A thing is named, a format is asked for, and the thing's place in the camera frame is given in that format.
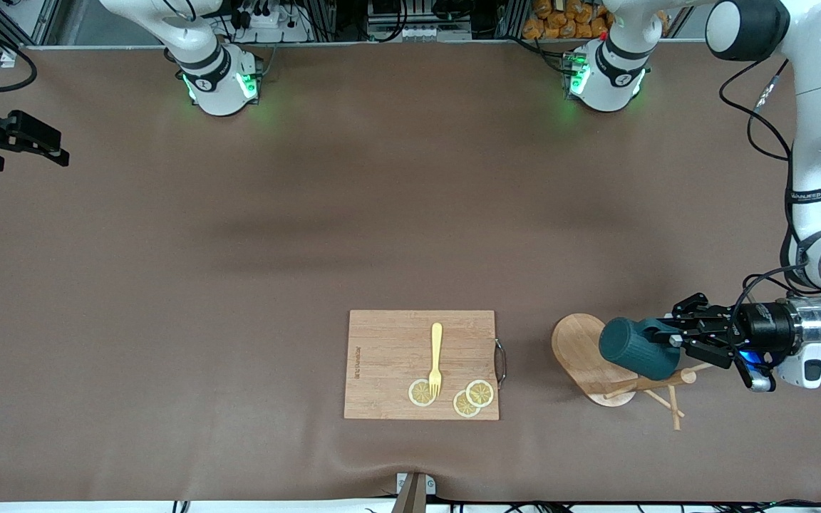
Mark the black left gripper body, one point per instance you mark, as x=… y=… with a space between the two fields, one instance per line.
x=763 y=327

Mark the dark teal mug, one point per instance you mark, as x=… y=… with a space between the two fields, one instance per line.
x=631 y=349

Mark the wooden cup rack with pegs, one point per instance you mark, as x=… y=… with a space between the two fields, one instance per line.
x=578 y=349

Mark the brown table cover mat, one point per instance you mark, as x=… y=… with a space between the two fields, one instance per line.
x=168 y=228

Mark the lemon slice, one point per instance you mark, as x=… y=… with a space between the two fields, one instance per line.
x=417 y=394
x=480 y=393
x=462 y=408

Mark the white power strip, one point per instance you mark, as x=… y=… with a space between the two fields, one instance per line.
x=268 y=21

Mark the yellow plastic fork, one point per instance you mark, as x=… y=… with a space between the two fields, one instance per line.
x=437 y=342

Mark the wooden cutting board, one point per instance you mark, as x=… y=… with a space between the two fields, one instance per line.
x=389 y=356

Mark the grey equipment with connectors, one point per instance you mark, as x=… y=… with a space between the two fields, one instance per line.
x=417 y=32

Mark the aluminium frame profile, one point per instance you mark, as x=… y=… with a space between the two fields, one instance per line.
x=8 y=58

